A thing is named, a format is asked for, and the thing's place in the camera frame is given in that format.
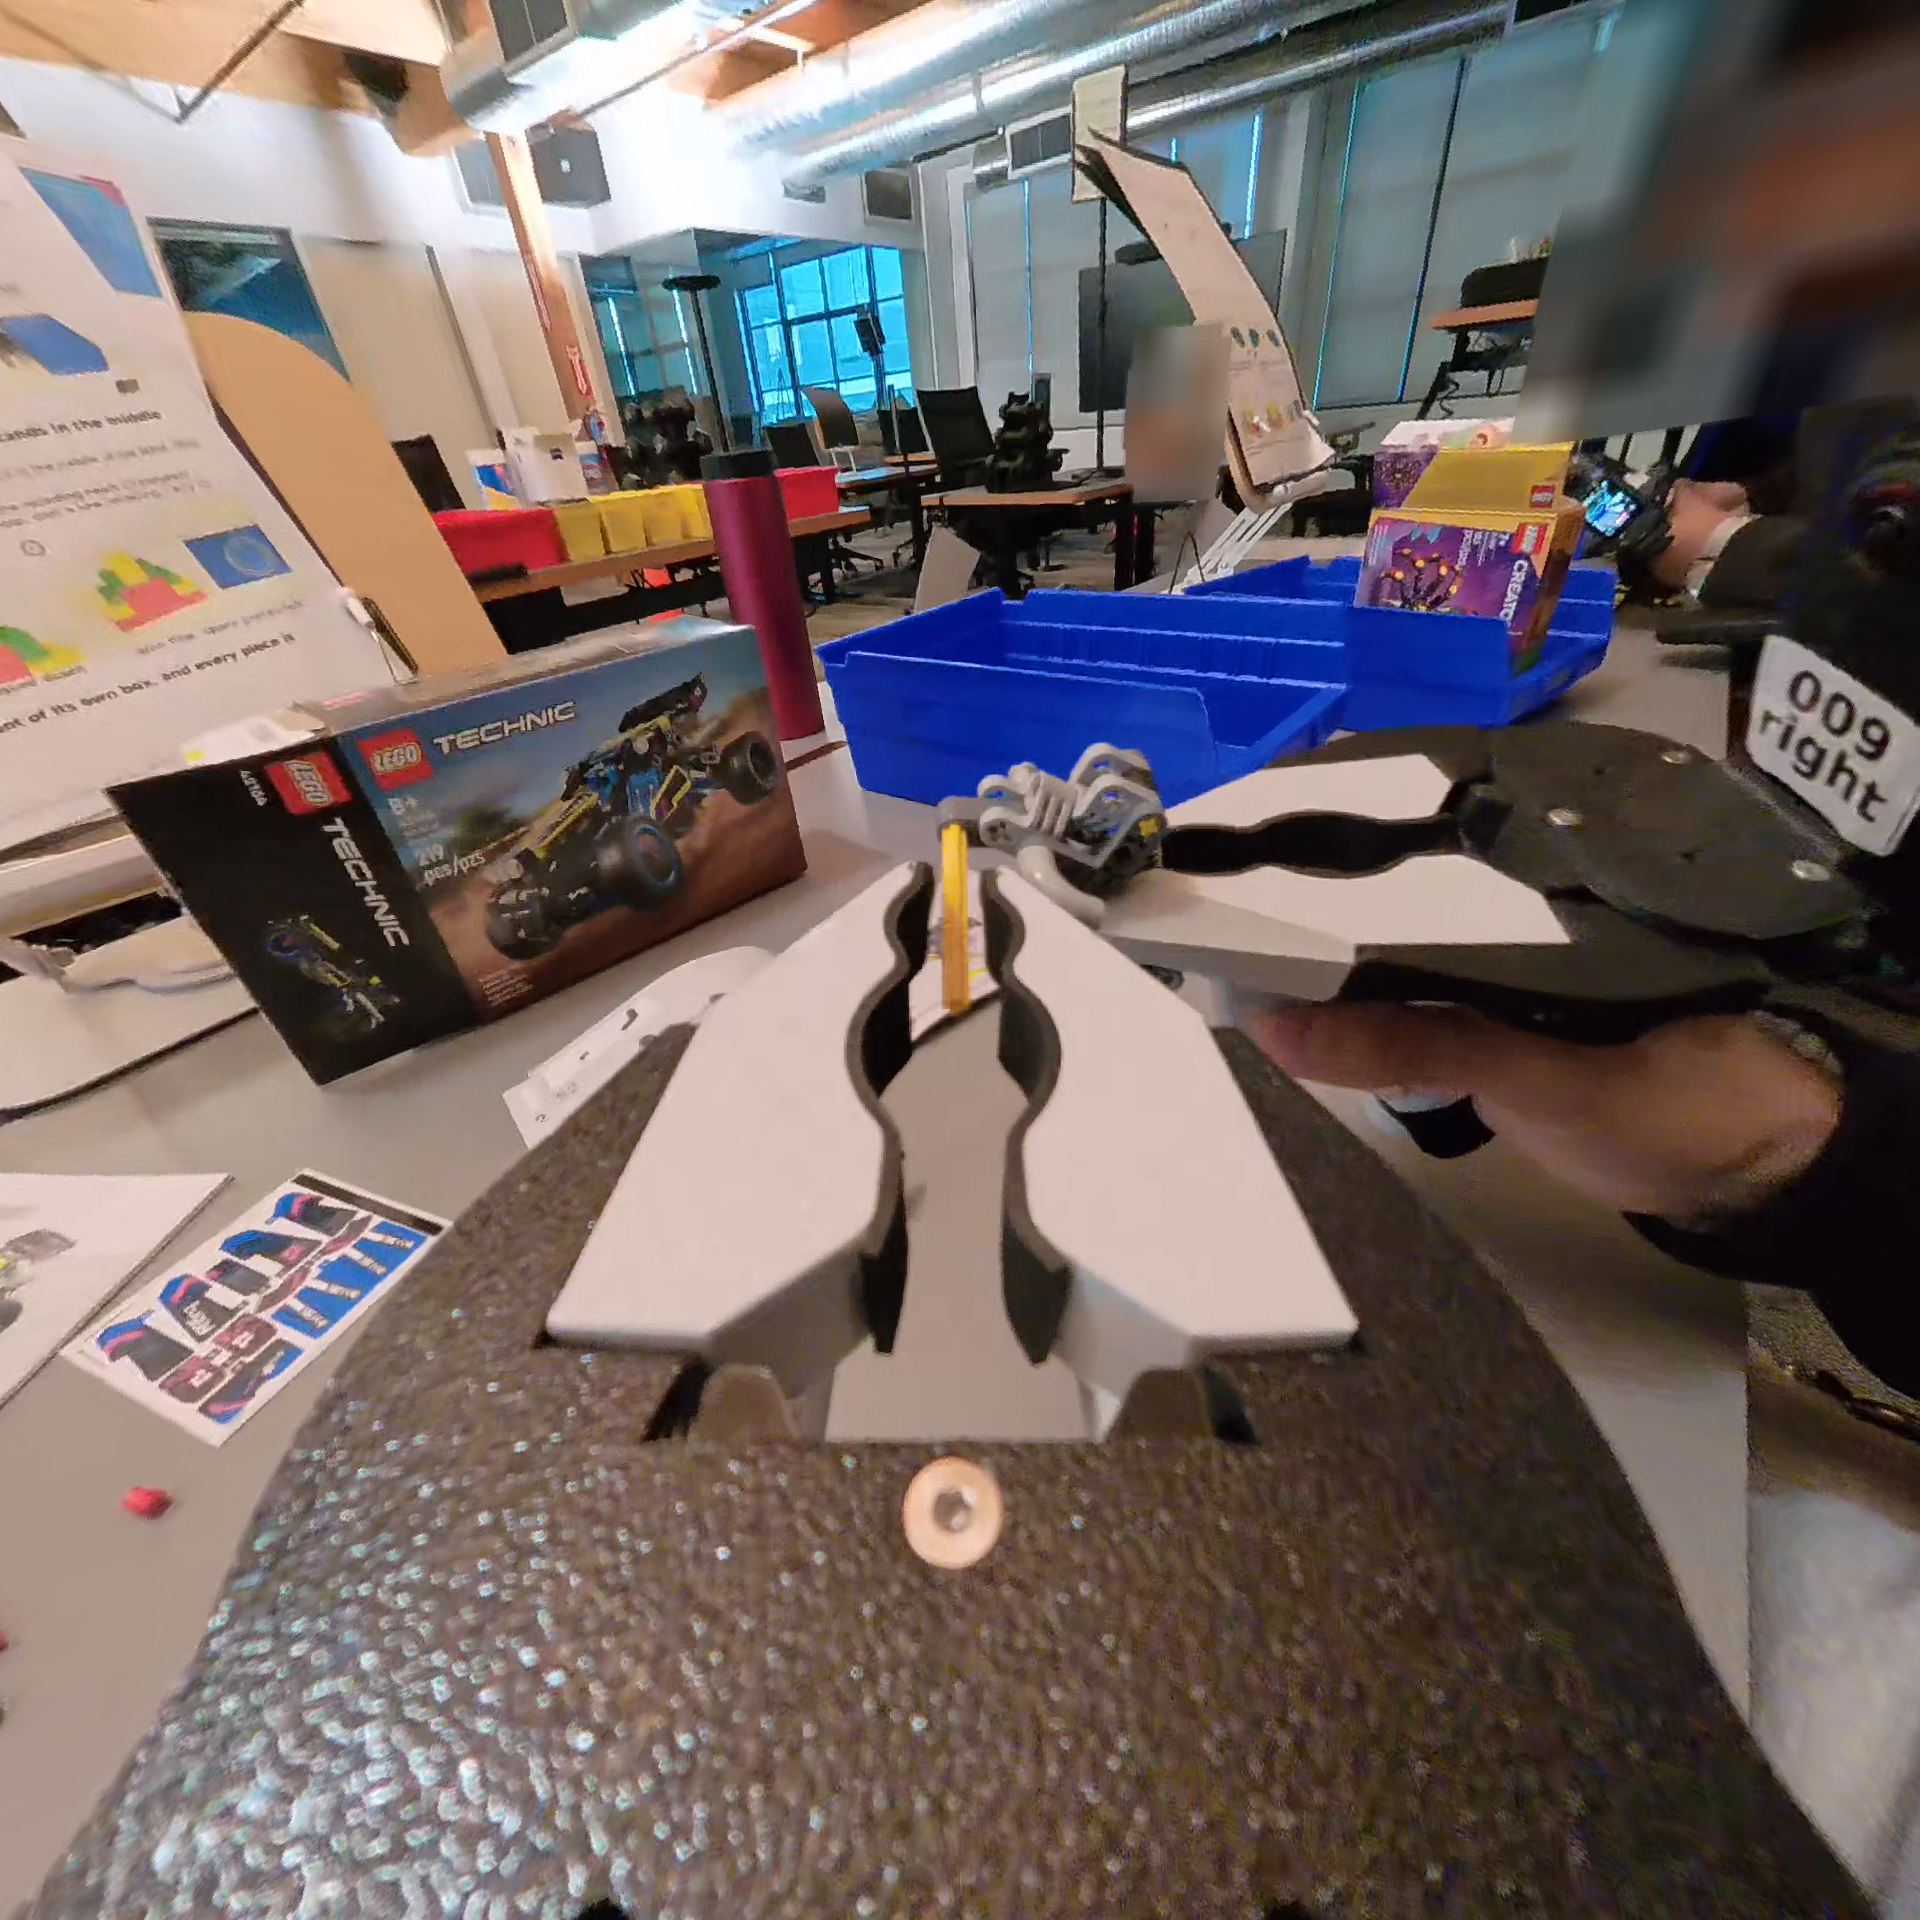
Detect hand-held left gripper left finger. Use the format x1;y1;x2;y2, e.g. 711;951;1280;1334
544;859;934;1445

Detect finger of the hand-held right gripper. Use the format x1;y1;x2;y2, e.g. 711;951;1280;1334
1099;844;1576;1003
1160;749;1488;879

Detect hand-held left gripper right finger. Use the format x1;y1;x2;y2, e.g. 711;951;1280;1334
978;866;1362;1442

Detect grey lego suspension assembly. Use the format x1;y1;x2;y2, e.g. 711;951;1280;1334
937;742;1167;902

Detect yellow lego axle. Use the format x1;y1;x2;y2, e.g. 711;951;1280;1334
937;831;981;1010

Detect person's right forearm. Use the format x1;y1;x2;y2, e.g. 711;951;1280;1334
1627;961;1920;1397

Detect purple lego box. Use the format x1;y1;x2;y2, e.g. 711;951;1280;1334
1352;508;1585;671

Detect lilac lego box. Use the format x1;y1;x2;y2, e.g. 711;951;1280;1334
1369;420;1509;513

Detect yellow lego box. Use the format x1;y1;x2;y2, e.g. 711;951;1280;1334
1400;441;1576;519

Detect lego set box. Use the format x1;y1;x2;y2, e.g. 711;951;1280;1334
104;615;808;1085

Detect person's right hand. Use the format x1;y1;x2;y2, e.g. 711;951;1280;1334
1245;996;1847;1225

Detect blue storage bin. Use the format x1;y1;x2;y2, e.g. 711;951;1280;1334
1184;550;1623;725

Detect blue bin with dividers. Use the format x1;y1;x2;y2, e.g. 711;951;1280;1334
814;586;1352;807

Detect black handheld device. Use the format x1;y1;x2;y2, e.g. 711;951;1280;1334
1567;458;1672;565

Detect sticker sheet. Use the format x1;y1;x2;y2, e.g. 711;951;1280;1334
64;1171;453;1447

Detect poster board on white stand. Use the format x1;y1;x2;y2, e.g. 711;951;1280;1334
1071;127;1336;588

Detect maroon bottle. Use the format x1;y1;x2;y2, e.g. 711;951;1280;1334
702;451;826;741

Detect white poster stand base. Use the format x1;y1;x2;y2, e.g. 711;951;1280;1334
0;831;259;1114

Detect white carton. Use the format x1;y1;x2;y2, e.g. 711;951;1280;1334
464;427;600;506

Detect tan poster backboard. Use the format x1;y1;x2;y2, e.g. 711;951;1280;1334
179;310;510;676

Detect instruction poster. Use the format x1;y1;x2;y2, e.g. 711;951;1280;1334
0;141;400;842

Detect silver ceiling duct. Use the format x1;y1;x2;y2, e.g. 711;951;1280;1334
441;0;1517;196

